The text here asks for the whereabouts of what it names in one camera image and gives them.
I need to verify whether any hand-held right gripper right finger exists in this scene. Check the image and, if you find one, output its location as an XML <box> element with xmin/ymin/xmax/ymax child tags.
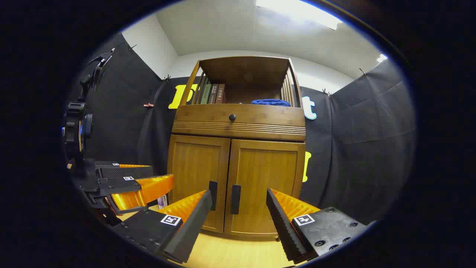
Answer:
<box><xmin>266</xmin><ymin>188</ymin><xmax>376</xmax><ymax>265</ymax></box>

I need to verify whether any black backdrop cloth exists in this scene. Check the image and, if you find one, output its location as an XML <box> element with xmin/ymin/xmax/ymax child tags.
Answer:
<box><xmin>71</xmin><ymin>33</ymin><xmax>417</xmax><ymax>226</ymax></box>

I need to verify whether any blue folded cloth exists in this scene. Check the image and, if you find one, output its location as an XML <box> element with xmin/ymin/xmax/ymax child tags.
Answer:
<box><xmin>251</xmin><ymin>99</ymin><xmax>292</xmax><ymax>107</ymax></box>

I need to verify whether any large ceiling light panel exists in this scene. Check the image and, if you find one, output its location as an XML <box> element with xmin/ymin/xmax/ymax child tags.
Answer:
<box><xmin>256</xmin><ymin>0</ymin><xmax>342</xmax><ymax>30</ymax></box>

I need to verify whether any wooden drawer with black knob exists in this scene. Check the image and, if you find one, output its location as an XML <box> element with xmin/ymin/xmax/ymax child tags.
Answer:
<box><xmin>172</xmin><ymin>104</ymin><xmax>306</xmax><ymax>141</ymax></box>

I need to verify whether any wooden double-door shoe cabinet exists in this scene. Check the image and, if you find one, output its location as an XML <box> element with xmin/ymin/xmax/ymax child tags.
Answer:
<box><xmin>167</xmin><ymin>56</ymin><xmax>307</xmax><ymax>240</ymax></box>

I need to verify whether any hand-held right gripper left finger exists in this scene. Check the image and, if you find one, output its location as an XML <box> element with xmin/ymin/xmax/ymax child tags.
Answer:
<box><xmin>112</xmin><ymin>189</ymin><xmax>213</xmax><ymax>264</ymax></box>

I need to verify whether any wooden shoe cabinet door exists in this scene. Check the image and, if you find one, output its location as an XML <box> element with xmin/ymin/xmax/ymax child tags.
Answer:
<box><xmin>168</xmin><ymin>135</ymin><xmax>231</xmax><ymax>233</ymax></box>
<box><xmin>224</xmin><ymin>139</ymin><xmax>306</xmax><ymax>237</ymax></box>

